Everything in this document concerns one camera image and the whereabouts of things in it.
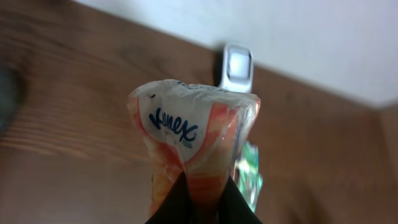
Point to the orange tissue pack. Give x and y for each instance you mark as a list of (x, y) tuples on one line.
[(193, 129)]

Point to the white barcode scanner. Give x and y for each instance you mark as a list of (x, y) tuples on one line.
[(235, 68)]

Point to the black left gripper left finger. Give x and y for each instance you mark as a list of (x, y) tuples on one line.
[(176, 207)]

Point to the teal white Kleenex tissue pack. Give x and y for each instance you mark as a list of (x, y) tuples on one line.
[(246, 174)]

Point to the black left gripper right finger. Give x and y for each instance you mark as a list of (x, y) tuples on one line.
[(233, 208)]

